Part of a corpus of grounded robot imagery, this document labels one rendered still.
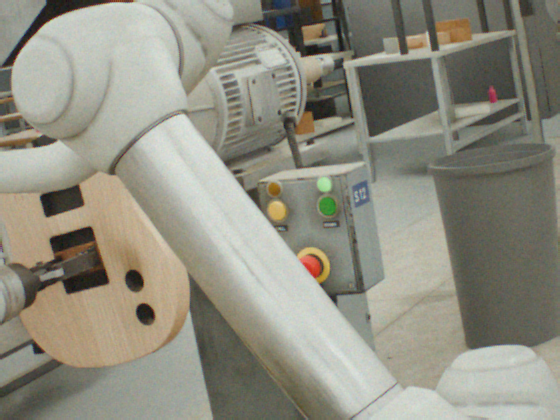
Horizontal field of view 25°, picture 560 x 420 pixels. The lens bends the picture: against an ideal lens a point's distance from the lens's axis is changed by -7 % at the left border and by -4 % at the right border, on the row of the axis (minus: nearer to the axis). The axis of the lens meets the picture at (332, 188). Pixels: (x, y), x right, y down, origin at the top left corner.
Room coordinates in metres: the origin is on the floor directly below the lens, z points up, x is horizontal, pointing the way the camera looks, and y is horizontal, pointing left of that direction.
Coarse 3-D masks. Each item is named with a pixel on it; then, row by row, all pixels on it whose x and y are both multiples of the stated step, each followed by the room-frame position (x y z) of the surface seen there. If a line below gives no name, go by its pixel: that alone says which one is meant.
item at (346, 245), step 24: (312, 168) 2.23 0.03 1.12; (336, 168) 2.18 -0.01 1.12; (360, 168) 2.18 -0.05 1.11; (264, 192) 2.18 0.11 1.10; (288, 192) 2.16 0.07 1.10; (312, 192) 2.14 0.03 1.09; (336, 192) 2.12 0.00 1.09; (360, 192) 2.16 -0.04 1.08; (264, 216) 2.18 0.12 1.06; (288, 216) 2.16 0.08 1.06; (312, 216) 2.14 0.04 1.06; (336, 216) 2.13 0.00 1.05; (360, 216) 2.15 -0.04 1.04; (288, 240) 2.17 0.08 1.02; (312, 240) 2.15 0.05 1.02; (336, 240) 2.13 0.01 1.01; (360, 240) 2.13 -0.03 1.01; (336, 264) 2.13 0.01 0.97; (360, 264) 2.12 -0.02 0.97; (336, 288) 2.13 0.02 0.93; (360, 288) 2.12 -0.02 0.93
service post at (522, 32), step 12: (516, 0) 6.26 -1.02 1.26; (528, 0) 6.22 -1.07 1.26; (516, 12) 6.27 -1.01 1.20; (528, 12) 6.22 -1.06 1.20; (516, 24) 6.27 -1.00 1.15; (528, 48) 6.28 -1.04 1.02; (528, 60) 6.26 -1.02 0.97; (528, 72) 6.26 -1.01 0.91; (528, 84) 6.27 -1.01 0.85; (528, 96) 6.27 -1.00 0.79; (540, 120) 6.28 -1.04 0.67; (540, 132) 6.26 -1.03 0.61
